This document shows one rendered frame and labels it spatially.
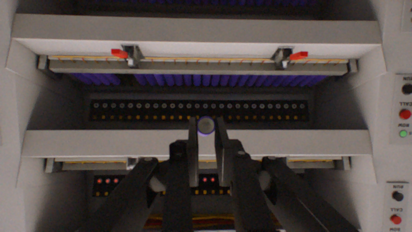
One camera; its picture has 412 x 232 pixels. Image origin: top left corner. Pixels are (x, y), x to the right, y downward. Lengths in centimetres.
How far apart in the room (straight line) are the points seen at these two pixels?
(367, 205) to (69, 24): 61
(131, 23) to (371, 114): 45
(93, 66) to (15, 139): 17
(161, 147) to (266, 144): 19
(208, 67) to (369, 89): 29
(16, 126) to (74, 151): 10
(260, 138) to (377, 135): 20
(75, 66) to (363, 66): 53
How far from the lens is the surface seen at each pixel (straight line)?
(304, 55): 35
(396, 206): 55
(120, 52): 34
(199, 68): 41
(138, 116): 54
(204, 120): 21
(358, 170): 52
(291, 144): 41
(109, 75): 49
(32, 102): 49
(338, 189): 58
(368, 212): 52
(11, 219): 53
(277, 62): 42
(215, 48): 39
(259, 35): 40
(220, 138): 16
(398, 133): 51
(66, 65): 48
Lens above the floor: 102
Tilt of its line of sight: 6 degrees up
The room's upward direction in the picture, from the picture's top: 180 degrees counter-clockwise
